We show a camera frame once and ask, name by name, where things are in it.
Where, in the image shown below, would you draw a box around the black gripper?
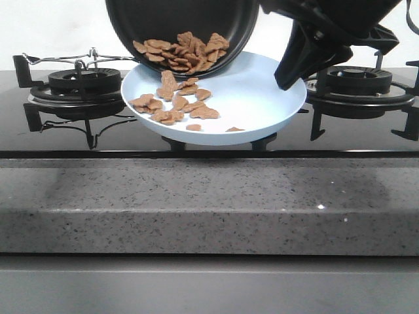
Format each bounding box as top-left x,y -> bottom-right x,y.
259,1 -> 399,90

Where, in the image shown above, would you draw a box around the black frying pan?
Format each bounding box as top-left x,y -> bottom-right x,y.
105,1 -> 259,78

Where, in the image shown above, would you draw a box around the light blue plate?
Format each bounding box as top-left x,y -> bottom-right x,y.
137,52 -> 307,146

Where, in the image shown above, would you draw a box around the brown meat pieces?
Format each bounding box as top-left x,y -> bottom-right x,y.
129,31 -> 230,126

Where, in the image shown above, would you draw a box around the right black gas burner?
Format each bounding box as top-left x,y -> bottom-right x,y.
325,66 -> 393,96

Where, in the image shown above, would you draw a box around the black gas burner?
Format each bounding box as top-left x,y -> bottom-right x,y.
325,66 -> 393,96
48,68 -> 121,96

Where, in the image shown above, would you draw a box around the right black pan support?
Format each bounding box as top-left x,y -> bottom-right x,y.
304,50 -> 418,141

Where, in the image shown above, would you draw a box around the black pan support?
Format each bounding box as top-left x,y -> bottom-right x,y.
12,54 -> 138,133
304,50 -> 418,141

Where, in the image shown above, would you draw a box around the left black gas burner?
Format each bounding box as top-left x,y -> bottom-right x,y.
48,68 -> 121,96

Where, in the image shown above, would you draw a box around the left black pan support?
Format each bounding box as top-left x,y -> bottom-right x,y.
12,54 -> 138,133

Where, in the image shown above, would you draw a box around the black glass gas cooktop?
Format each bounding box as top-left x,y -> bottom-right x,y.
1,71 -> 418,159

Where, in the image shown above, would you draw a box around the grey cabinet drawer front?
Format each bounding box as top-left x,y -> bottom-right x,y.
1,256 -> 418,313

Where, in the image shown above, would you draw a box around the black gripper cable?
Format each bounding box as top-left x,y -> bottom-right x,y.
405,0 -> 419,37

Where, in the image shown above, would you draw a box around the small wire pan trivet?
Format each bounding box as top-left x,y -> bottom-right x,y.
22,47 -> 136,99

